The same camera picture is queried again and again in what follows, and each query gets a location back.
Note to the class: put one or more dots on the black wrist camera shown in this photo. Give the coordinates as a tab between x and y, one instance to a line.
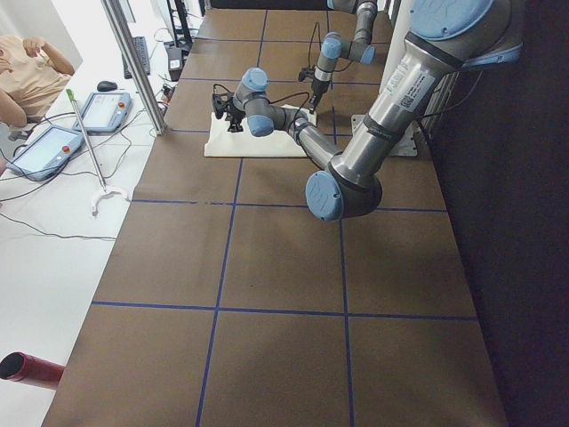
221	103
307	73

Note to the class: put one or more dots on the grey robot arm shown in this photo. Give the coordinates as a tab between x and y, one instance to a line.
444	37
358	49

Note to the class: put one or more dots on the person in beige shirt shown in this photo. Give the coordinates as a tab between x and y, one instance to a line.
33	73

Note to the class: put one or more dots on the aluminium frame post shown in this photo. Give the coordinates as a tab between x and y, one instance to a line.
126	45

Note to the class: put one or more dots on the far blue teach pendant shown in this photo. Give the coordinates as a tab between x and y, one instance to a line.
103	113

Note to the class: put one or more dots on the black keyboard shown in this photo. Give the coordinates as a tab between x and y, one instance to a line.
141	49

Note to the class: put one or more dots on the cream long-sleeve cat shirt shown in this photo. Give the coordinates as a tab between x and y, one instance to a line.
223	143

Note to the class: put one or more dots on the white camera mast with base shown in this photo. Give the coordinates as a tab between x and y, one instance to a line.
386	129

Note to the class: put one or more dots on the grabber stick with white hook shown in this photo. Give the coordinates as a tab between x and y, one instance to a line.
105	191

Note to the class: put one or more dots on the black computer mouse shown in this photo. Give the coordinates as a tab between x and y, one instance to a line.
106	86

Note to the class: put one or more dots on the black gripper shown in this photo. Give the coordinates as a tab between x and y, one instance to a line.
316	89
236	116

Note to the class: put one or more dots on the near blue teach pendant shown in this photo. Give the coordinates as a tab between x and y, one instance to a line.
47	154

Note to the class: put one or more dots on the blue teach pendant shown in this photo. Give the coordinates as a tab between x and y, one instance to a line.
47	154
103	113

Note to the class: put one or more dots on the black box white label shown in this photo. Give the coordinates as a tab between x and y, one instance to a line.
175	62

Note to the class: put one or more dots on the red tube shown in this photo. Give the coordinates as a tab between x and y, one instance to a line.
19	367

